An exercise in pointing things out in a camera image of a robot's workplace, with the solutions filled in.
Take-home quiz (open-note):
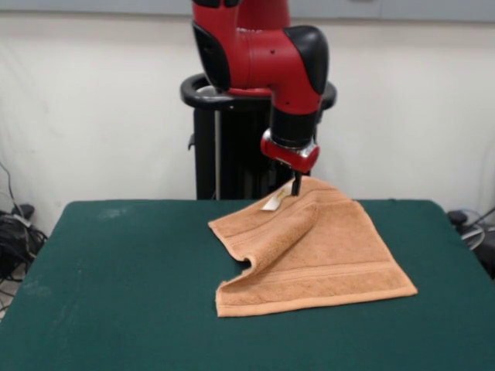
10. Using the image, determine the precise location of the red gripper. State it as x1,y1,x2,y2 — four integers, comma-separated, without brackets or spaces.
259,129,321,197

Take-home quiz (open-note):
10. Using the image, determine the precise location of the orange-brown towel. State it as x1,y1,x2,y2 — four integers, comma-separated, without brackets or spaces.
207,176,419,318

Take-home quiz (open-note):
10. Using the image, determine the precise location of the dark green table cloth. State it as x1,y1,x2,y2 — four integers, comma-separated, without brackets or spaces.
0,199,495,371

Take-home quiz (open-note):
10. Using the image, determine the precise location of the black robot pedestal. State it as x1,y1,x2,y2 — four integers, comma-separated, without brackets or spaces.
179,70,337,201

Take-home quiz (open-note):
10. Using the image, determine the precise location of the black cable tangle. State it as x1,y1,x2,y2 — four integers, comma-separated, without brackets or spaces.
0,162,50,314
458,206,495,279

